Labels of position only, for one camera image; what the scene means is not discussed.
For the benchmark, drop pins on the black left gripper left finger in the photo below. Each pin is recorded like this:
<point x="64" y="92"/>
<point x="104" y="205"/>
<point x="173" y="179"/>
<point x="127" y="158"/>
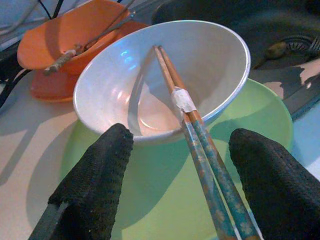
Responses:
<point x="92" y="180"/>

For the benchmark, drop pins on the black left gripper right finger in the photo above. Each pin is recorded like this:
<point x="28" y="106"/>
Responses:
<point x="280" y="190"/>

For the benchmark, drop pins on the green plate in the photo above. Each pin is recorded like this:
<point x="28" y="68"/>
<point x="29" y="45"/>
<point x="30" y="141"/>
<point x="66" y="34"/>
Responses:
<point x="250" y="110"/>

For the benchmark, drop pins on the white bowl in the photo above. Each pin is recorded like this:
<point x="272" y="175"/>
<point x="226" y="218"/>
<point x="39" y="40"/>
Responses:
<point x="200" y="50"/>

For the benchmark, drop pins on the white soup spoon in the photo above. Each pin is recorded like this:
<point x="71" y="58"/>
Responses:
<point x="135" y="107"/>

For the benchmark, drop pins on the orange plate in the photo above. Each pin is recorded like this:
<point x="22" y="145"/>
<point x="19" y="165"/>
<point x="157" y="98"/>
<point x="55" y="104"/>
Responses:
<point x="50" y="87"/>

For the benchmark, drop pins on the white tape wrap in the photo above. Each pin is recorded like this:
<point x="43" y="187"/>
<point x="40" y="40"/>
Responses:
<point x="183" y="100"/>

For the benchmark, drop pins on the tan rough utensil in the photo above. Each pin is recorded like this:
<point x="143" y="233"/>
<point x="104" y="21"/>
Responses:
<point x="60" y="61"/>

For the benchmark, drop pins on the brown spoon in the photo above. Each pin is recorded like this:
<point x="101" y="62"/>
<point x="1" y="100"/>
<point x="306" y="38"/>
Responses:
<point x="275" y="50"/>

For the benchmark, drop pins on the sink drain strainer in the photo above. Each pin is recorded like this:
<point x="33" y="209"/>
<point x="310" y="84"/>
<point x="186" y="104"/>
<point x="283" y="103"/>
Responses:
<point x="300" y="42"/>

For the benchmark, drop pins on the metal fork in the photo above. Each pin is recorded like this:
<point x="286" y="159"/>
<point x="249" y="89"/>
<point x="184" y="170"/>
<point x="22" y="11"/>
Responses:
<point x="315" y="45"/>

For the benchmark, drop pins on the thin metal utensil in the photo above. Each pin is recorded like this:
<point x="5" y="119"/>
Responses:
<point x="112" y="28"/>
<point x="120" y="16"/>

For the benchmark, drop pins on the orange bowl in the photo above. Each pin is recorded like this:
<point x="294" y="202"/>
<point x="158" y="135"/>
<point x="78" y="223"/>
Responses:
<point x="62" y="30"/>

